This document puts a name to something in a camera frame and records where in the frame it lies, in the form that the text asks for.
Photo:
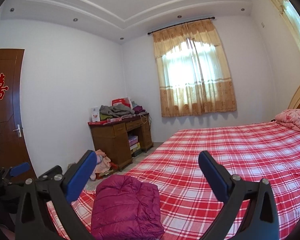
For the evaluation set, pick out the brown wooden desk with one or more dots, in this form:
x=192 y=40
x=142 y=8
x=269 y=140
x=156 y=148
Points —
x=112 y=137

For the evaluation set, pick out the silver door handle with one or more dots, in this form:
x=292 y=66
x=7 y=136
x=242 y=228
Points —
x=18 y=130

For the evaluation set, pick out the red white box on desk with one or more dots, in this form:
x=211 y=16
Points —
x=125 y=101

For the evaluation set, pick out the red white plaid bed sheet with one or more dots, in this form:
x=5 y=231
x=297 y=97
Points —
x=188 y=205

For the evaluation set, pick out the pile of clothes on desk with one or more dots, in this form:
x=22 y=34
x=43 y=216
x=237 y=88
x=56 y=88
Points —
x=119 y=111

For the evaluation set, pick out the white card on desk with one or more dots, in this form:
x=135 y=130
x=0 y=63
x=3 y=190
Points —
x=95 y=114

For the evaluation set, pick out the magenta puffer jacket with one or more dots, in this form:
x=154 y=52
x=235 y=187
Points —
x=126 y=208

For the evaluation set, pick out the beige patterned window curtain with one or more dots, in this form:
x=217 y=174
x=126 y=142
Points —
x=193 y=72

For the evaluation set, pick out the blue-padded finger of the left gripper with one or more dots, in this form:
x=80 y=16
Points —
x=19 y=169

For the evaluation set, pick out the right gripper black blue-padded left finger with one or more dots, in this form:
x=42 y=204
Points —
x=33 y=220

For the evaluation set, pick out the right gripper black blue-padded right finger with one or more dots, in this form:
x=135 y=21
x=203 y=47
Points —
x=260 y=220

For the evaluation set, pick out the pink floral pillow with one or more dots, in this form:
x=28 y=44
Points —
x=289 y=118

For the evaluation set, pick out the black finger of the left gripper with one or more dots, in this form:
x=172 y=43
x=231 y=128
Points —
x=51 y=173

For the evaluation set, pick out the black curtain rod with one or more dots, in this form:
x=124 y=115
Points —
x=171 y=26

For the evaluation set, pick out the clothes pile on floor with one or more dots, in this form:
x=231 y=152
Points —
x=104 y=166

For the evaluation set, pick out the brown wooden door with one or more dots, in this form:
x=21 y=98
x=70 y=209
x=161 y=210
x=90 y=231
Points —
x=13 y=149

